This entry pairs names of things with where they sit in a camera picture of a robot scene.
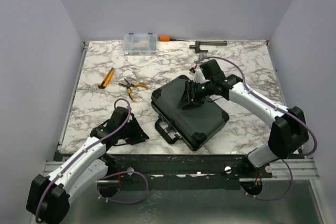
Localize yellow utility knife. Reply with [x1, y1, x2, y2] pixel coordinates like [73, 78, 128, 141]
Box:
[98, 67, 115, 89]

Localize black T-handle tool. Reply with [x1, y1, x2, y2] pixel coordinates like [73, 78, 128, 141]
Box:
[189, 40, 228, 54]

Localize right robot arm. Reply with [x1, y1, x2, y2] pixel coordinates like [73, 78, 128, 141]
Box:
[177, 59, 309, 178]

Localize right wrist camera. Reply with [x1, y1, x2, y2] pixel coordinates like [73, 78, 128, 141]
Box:
[189, 68, 205, 83]

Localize yellow black pliers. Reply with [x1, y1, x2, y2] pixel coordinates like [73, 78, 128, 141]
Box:
[118, 78, 149, 102]

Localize black poker set case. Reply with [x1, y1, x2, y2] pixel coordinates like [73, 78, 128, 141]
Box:
[151, 75, 229, 151]

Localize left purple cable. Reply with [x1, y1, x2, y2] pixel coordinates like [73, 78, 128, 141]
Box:
[35, 98, 149, 223]

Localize clear plastic organizer box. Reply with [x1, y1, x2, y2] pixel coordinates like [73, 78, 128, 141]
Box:
[123, 33, 158, 55]

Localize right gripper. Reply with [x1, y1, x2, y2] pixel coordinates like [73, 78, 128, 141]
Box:
[177, 79, 215, 110]

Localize orange handled screwdriver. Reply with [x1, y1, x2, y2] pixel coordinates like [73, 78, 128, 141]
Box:
[158, 36, 186, 42]

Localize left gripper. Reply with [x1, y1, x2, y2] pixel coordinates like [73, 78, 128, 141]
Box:
[119, 118, 150, 145]

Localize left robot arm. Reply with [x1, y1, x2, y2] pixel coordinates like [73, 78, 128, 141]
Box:
[26, 106, 149, 223]

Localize black mounting rail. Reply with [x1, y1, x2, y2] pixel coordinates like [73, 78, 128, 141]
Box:
[97, 154, 272, 196]

